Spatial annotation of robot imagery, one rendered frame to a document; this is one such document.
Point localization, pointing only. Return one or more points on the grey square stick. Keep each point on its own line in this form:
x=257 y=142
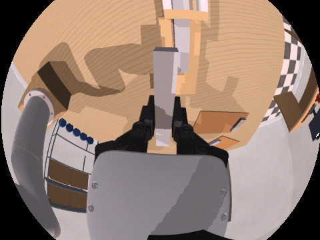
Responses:
x=181 y=37
x=165 y=65

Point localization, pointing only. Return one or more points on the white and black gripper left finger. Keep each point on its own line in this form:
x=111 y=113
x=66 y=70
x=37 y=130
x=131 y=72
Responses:
x=142 y=131

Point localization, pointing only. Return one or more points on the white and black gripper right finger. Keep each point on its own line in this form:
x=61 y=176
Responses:
x=190 y=142

